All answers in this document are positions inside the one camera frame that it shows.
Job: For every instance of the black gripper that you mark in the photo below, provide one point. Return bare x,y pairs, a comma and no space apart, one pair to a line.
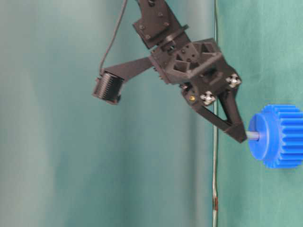
204,76

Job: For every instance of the grey metal shaft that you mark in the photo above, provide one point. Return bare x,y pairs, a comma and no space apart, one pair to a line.
253,135

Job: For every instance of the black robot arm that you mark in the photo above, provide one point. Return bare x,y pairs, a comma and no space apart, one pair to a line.
159,24

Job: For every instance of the blue plastic gear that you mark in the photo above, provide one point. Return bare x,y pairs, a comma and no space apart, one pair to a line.
280,141

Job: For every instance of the green table cloth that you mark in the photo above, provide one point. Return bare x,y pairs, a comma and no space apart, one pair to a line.
263,41

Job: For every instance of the green backdrop cloth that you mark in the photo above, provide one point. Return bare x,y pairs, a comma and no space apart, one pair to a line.
68,159

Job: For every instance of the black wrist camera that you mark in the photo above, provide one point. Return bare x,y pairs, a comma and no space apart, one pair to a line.
108,88

